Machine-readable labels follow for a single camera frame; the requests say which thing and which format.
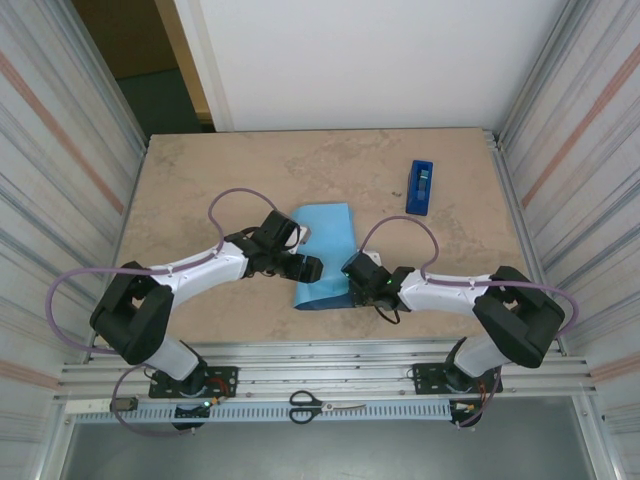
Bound blue wrapping paper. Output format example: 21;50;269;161
292;201;374;314

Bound blue tape dispenser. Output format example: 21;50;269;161
404;159;435;217

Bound small black electronics module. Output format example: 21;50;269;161
171;398;222;432
448;398;485;431

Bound tan wooden door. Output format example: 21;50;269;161
153;0;217;134

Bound aluminium rail frame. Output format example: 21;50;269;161
59;338;601;401

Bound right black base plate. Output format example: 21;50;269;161
412;362;503;397

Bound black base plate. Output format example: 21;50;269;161
412;362;503;397
148;365;239;400

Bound black handled scissors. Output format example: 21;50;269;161
288;390;367;425

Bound grey slotted cable duct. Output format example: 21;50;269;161
107;401;454;424

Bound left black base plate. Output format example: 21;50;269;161
148;365;239;400

